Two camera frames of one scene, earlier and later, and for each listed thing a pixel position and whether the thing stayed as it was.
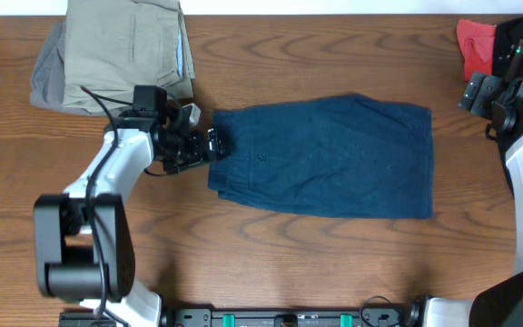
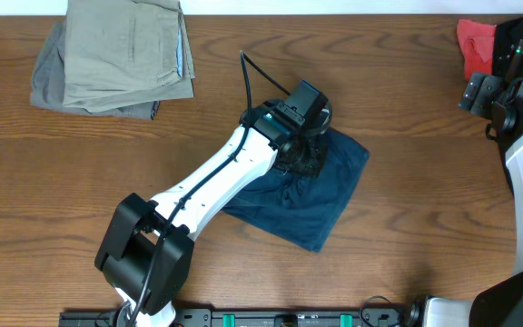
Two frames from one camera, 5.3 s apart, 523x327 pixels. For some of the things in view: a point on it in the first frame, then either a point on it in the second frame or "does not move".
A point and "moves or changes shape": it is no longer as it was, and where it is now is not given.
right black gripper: (483, 89) does not move
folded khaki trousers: (112, 46) does not move
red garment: (478, 41) does not move
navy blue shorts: (340, 155) moves or changes shape
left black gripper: (197, 154) → (314, 169)
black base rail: (371, 314) does not move
